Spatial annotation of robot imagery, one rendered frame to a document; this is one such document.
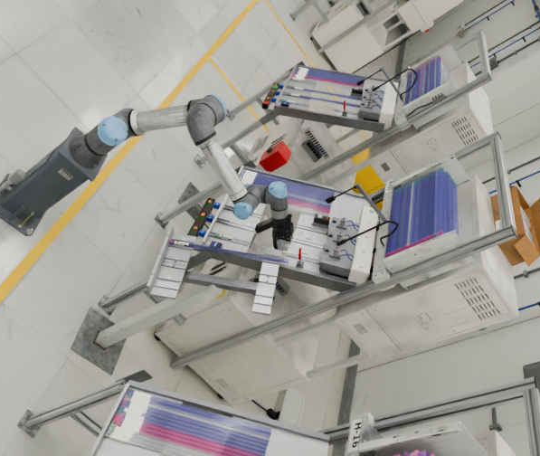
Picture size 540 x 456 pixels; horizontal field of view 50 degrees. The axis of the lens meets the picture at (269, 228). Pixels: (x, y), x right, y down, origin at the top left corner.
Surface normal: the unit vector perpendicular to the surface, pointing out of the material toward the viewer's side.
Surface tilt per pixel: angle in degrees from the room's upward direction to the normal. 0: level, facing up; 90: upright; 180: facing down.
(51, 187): 90
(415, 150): 90
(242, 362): 90
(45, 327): 0
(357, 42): 90
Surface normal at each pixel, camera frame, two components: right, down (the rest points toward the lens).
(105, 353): 0.76, -0.39
